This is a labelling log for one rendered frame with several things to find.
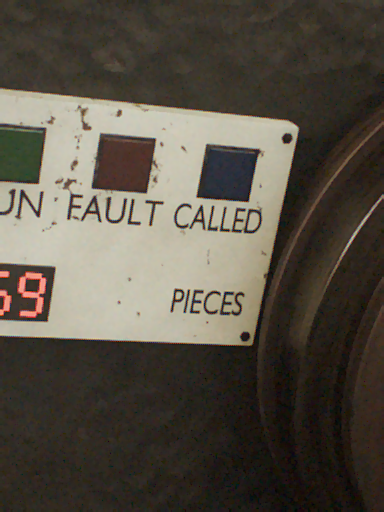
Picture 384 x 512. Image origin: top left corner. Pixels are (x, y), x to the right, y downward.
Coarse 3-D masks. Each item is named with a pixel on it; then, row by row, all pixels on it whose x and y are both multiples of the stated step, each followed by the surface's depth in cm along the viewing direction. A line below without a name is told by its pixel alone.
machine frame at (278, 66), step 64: (0, 0) 78; (64, 0) 79; (128, 0) 80; (192, 0) 82; (256, 0) 83; (320, 0) 84; (0, 64) 79; (64, 64) 81; (128, 64) 82; (192, 64) 83; (256, 64) 85; (320, 64) 86; (320, 128) 88; (0, 384) 88; (64, 384) 90; (128, 384) 91; (192, 384) 93; (256, 384) 95; (0, 448) 90; (64, 448) 92; (128, 448) 94; (192, 448) 95; (256, 448) 97
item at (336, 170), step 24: (360, 144) 80; (336, 168) 80; (312, 192) 88; (336, 192) 81; (312, 216) 81; (288, 240) 82; (288, 264) 81; (288, 288) 82; (264, 312) 83; (264, 336) 83; (264, 360) 84; (264, 384) 85; (264, 408) 85; (264, 432) 87; (288, 480) 89
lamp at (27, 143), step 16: (0, 128) 78; (0, 144) 79; (16, 144) 79; (32, 144) 79; (0, 160) 79; (16, 160) 79; (32, 160) 80; (0, 176) 79; (16, 176) 80; (32, 176) 80
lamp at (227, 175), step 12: (216, 156) 84; (228, 156) 84; (240, 156) 84; (252, 156) 85; (216, 168) 84; (228, 168) 84; (240, 168) 85; (252, 168) 85; (204, 180) 84; (216, 180) 84; (228, 180) 85; (240, 180) 85; (204, 192) 85; (216, 192) 85; (228, 192) 85; (240, 192) 85
